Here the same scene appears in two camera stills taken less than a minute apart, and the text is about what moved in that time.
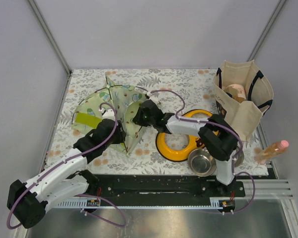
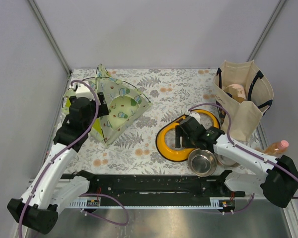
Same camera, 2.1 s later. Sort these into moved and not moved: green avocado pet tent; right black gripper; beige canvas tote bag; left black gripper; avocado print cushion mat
Moved: right black gripper; avocado print cushion mat; green avocado pet tent; left black gripper
Not moved: beige canvas tote bag
